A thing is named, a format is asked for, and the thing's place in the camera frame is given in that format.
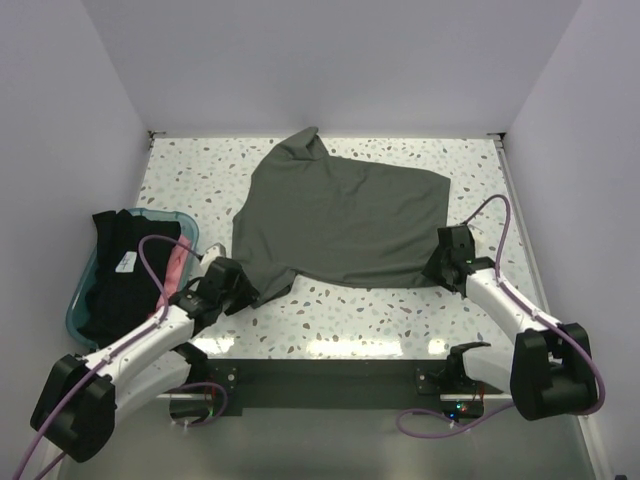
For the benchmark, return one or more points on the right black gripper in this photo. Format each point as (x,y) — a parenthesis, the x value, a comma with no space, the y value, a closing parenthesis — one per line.
(431,270)

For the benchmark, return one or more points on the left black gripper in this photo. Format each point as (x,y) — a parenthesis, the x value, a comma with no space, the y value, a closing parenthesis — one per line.
(247,294)

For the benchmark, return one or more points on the dark grey t shirt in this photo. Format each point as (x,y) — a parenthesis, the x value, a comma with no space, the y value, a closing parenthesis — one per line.
(336,220)

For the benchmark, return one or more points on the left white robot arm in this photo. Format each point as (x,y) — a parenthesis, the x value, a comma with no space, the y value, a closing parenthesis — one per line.
(84,398)

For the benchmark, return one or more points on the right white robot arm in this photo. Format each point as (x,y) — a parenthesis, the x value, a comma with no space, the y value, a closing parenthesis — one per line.
(548,371)

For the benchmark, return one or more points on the pink t shirt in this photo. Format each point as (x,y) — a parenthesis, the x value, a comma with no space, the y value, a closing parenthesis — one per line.
(176,266)

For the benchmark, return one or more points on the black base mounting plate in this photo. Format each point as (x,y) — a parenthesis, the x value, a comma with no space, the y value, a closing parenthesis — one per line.
(230,386)

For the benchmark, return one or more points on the black t shirt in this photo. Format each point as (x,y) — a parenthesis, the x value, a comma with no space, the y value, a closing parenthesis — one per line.
(122,295)

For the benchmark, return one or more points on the teal plastic laundry basket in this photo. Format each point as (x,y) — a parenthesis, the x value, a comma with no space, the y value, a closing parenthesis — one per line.
(157,252)

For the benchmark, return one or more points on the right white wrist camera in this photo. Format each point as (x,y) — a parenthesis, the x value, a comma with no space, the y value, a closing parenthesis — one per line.
(480,239)

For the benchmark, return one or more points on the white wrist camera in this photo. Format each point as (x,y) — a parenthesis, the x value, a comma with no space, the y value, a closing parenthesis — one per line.
(480,239)
(210,255)

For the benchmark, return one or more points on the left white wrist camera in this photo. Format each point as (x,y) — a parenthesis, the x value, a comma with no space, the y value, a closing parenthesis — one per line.
(210,255)

